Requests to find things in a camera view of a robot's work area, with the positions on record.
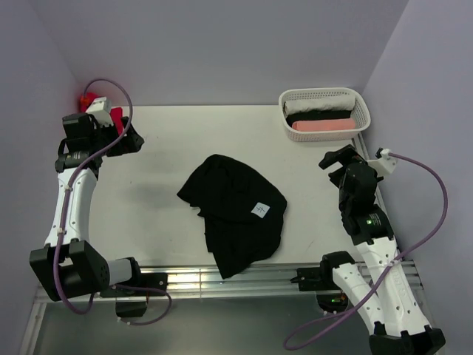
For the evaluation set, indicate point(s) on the rolled black t-shirt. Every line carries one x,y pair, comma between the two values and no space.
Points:
315,115

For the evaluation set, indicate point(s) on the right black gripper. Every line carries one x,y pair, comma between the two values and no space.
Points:
343,155

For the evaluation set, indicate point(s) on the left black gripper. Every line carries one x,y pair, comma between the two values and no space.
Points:
129,143

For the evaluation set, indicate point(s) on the rolled pink t-shirt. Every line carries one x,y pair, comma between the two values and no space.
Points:
324,125

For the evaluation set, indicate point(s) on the white plastic basket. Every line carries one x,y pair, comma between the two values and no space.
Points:
360,114

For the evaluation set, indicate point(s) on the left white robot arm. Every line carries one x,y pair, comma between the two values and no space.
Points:
68,266

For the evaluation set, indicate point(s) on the red t-shirt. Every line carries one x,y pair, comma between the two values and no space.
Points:
116,113

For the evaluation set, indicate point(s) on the black t-shirt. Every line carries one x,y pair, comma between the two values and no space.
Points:
225,190
315,115

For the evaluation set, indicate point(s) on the rolled white t-shirt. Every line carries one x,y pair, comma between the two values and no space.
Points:
333,103

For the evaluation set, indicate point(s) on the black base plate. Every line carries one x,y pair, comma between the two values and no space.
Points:
329,297
132,302

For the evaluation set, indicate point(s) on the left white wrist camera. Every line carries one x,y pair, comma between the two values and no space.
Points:
100,109

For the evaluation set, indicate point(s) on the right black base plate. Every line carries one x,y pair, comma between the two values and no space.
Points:
329,297

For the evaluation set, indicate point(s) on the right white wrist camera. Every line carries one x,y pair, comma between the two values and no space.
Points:
384,164

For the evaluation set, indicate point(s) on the white paper label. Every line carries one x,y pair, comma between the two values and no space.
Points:
260,210

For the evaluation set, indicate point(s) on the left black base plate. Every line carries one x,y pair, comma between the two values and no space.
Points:
132,302

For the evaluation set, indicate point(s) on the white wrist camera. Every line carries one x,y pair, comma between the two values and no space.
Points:
100,109
384,164

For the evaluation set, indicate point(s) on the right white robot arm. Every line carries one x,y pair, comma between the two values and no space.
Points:
387,305

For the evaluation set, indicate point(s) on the aluminium mounting rail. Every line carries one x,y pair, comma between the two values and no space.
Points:
205,282

